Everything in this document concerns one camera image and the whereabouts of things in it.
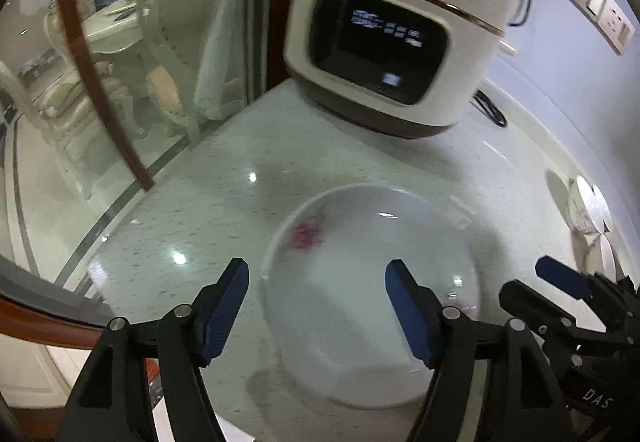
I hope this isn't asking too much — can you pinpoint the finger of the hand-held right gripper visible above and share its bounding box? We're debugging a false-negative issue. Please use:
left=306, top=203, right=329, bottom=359
left=535, top=256, right=640, bottom=318
left=499, top=280, right=616, bottom=348

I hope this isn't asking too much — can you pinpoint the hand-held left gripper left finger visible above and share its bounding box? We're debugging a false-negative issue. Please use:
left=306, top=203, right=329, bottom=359
left=60, top=258, right=250, bottom=442

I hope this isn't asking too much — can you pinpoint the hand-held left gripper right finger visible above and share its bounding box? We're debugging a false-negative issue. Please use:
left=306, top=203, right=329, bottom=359
left=385, top=258, right=571, bottom=442

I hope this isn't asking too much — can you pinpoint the white bowl with grey flower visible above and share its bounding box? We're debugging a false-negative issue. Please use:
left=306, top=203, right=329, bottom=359
left=567, top=174, right=601, bottom=235

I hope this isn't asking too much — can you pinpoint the large white floral plate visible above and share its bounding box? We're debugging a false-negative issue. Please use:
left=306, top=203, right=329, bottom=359
left=259, top=186, right=484, bottom=410

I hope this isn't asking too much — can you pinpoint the white ornate dining chair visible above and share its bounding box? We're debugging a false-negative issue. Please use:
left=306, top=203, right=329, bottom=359
left=137, top=0, right=251, bottom=138
left=42, top=0, right=136, bottom=143

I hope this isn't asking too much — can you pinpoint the wooden framed glass door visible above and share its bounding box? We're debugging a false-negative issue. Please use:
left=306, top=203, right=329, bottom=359
left=0, top=0, right=301, bottom=348

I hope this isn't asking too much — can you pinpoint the white round dining table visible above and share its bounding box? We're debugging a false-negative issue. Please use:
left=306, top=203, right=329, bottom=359
left=80, top=0, right=151, bottom=58

